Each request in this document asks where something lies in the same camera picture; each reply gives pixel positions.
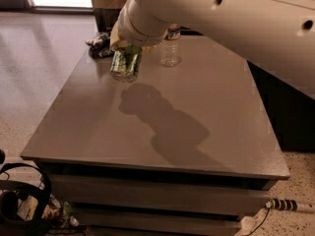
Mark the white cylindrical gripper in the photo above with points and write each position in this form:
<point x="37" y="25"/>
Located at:
<point x="129" y="30"/>

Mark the grey table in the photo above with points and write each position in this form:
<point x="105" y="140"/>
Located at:
<point x="182" y="151"/>

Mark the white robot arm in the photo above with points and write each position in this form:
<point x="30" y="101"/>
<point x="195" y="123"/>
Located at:
<point x="276" y="35"/>

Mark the snack wrappers on floor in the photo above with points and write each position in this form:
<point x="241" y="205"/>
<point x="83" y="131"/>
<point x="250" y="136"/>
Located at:
<point x="59" y="214"/>

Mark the black white striped cable plug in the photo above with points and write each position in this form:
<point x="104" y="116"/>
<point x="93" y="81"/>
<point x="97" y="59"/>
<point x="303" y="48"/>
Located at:
<point x="290" y="205"/>

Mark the black headphones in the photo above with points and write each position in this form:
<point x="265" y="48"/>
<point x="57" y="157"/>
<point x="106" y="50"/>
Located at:
<point x="11" y="224"/>

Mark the blue patterned chip bag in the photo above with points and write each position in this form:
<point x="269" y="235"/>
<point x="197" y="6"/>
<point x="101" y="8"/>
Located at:
<point x="100" y="46"/>

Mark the clear plastic water bottle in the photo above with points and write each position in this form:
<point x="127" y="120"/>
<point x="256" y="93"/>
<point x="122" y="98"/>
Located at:
<point x="169" y="48"/>

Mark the green soda can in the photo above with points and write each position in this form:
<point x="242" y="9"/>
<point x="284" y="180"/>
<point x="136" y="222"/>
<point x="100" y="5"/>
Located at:
<point x="125" y="64"/>

